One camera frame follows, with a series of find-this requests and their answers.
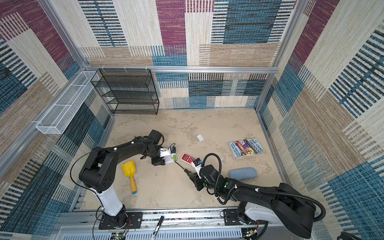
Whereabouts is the black wire shelf rack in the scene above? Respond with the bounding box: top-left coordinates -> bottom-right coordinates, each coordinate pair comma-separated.
91,69 -> 160,115

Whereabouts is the black marker pen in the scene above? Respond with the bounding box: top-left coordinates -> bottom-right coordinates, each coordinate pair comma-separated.
151,216 -> 165,240

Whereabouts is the colourful magazine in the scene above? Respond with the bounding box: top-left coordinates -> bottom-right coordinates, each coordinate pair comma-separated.
229,138 -> 265,159

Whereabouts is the yellow toy shovel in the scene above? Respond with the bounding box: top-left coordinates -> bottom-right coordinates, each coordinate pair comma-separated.
122,161 -> 137,195

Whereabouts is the white battery cover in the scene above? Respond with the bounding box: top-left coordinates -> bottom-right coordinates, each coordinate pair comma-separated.
197,135 -> 204,142

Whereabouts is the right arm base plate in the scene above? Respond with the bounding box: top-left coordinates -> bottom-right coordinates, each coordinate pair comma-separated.
219,209 -> 266,227

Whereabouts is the red white remote control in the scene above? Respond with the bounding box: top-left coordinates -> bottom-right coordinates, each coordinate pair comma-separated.
181,153 -> 196,164

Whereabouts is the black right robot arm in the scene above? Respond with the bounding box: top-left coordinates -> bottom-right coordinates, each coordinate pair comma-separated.
184,158 -> 326,239

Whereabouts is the white mesh wall basket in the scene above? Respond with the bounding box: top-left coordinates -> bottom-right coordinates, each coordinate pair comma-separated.
36,71 -> 96,135

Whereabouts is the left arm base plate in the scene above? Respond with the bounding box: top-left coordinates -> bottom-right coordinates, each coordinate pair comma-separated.
99,212 -> 143,230

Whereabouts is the blue grey sponge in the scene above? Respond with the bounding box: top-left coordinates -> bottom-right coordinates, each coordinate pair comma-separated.
229,168 -> 258,181

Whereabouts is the black yellow screwdriver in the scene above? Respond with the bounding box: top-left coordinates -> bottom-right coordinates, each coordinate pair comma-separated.
175,162 -> 199,181

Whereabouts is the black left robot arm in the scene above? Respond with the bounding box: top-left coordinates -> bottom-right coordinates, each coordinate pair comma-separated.
79,130 -> 164,217

